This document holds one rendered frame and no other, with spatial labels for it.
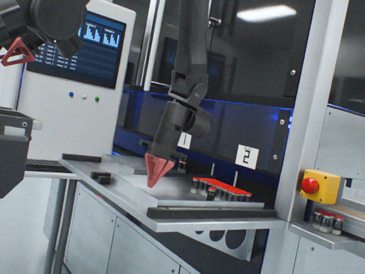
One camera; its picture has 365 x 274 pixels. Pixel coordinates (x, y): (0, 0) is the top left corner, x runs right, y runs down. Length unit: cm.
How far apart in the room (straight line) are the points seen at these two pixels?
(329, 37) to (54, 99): 112
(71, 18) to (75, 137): 111
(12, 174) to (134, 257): 99
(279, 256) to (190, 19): 65
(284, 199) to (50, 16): 73
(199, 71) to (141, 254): 99
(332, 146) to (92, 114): 107
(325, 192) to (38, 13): 73
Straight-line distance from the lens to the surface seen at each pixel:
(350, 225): 107
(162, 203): 83
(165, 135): 85
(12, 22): 66
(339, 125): 113
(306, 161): 104
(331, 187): 98
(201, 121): 90
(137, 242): 167
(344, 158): 118
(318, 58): 105
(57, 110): 169
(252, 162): 113
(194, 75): 84
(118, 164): 127
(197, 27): 84
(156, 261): 154
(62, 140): 171
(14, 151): 78
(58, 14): 66
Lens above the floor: 110
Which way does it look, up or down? 3 degrees down
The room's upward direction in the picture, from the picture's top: 11 degrees clockwise
